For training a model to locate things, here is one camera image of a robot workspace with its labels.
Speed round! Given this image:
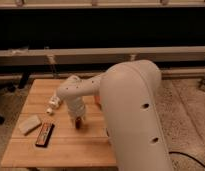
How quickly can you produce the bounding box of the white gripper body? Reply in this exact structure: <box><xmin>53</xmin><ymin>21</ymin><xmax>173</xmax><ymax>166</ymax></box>
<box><xmin>65</xmin><ymin>97</ymin><xmax>86</xmax><ymax>119</ymax></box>

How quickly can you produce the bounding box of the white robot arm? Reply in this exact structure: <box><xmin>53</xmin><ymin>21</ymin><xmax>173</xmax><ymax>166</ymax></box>
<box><xmin>56</xmin><ymin>60</ymin><xmax>173</xmax><ymax>171</ymax></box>

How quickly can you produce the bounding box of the white tube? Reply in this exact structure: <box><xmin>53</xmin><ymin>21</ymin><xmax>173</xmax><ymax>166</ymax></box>
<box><xmin>46</xmin><ymin>95</ymin><xmax>62</xmax><ymax>115</ymax></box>

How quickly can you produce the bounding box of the black and orange bar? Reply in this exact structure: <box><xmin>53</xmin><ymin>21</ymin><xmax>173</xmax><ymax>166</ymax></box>
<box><xmin>35</xmin><ymin>123</ymin><xmax>54</xmax><ymax>147</ymax></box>

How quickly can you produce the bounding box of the wooden table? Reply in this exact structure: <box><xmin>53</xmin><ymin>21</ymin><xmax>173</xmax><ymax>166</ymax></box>
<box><xmin>1</xmin><ymin>79</ymin><xmax>116</xmax><ymax>168</ymax></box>

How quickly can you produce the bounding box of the beige sponge block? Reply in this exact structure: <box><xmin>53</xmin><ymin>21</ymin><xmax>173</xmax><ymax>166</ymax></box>
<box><xmin>18</xmin><ymin>115</ymin><xmax>41</xmax><ymax>135</ymax></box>

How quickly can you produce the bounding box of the black cable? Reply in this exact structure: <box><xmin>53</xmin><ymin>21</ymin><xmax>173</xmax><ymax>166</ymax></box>
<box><xmin>168</xmin><ymin>151</ymin><xmax>205</xmax><ymax>171</ymax></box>

